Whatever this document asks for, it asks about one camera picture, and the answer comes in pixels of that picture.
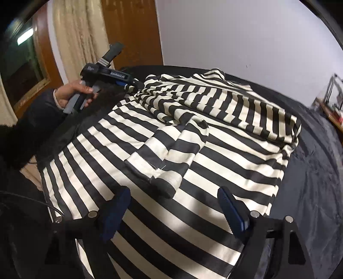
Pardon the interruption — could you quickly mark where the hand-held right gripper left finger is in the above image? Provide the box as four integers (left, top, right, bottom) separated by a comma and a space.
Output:
44, 185, 132, 279

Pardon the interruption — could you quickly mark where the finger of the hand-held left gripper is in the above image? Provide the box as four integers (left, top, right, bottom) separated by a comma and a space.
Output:
126, 78, 145, 94

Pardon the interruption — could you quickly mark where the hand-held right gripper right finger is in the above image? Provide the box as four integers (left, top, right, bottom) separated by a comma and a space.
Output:
217, 186, 314, 279

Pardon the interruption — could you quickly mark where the black white striped sweater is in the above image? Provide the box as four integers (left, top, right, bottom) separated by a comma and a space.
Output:
40, 68, 302, 279

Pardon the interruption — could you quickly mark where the person's left forearm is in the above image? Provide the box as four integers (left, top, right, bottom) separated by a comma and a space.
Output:
0, 90, 71, 172

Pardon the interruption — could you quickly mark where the person's left hand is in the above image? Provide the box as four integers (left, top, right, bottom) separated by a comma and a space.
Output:
54, 80, 98, 109

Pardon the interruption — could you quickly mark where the black glossy bed sheet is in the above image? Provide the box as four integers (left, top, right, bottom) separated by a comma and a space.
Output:
35, 64, 271, 279

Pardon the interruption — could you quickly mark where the wooden door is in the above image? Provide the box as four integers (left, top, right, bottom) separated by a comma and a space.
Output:
100, 0, 164, 71

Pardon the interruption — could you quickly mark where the beige curtain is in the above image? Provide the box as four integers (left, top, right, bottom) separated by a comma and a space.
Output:
0, 78, 18, 125
51, 0, 116, 84

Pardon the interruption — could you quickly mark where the dark grey quilt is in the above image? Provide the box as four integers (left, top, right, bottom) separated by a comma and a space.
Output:
222, 72, 343, 279

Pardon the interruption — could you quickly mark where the wooden framed window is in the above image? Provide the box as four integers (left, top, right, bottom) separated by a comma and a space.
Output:
0, 11, 51, 109

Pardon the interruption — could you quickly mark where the person's black jacket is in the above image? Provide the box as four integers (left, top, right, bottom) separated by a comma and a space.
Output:
0, 161, 83, 279

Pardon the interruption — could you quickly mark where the wooden desk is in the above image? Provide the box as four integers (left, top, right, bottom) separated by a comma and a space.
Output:
312, 97, 343, 128

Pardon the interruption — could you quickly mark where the metal desk lamp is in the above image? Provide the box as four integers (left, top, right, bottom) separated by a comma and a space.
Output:
324, 74, 343, 109

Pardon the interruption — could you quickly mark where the black cable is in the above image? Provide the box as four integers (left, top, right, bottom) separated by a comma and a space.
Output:
0, 192, 65, 218

